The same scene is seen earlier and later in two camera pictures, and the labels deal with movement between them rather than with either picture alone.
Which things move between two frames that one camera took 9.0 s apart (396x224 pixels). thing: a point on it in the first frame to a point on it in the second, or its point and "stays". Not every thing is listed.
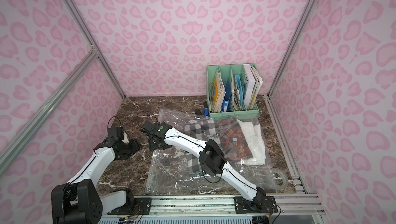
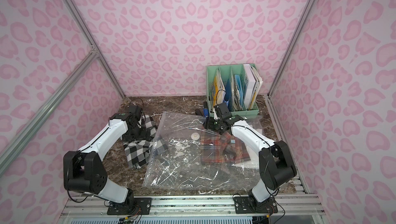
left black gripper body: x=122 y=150 to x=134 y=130
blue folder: x=226 y=103 stays
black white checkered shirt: x=204 y=130 to x=139 y=153
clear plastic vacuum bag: x=178 y=169 stays
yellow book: x=219 y=93 stays
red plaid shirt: x=232 y=141 stays
